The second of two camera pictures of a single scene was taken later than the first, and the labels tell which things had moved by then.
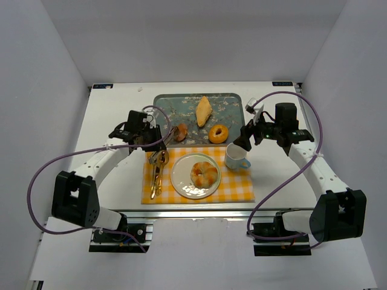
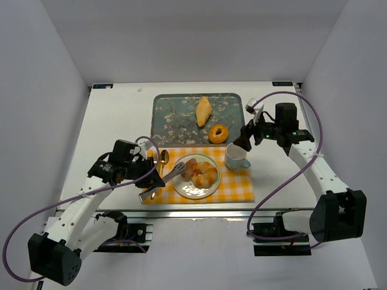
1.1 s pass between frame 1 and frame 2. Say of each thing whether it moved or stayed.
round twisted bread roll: stayed
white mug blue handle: stayed
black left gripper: moved
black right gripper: stayed
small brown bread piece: moved
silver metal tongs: moved
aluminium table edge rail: stayed
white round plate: stayed
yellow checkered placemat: stayed
